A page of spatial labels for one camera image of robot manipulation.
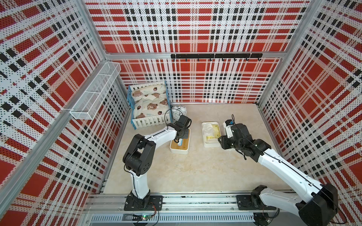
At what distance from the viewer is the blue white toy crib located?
103cm

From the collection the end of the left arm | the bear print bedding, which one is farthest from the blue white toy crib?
the end of the left arm

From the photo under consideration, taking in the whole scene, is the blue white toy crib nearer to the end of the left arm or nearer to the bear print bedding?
the bear print bedding

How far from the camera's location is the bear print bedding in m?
1.07
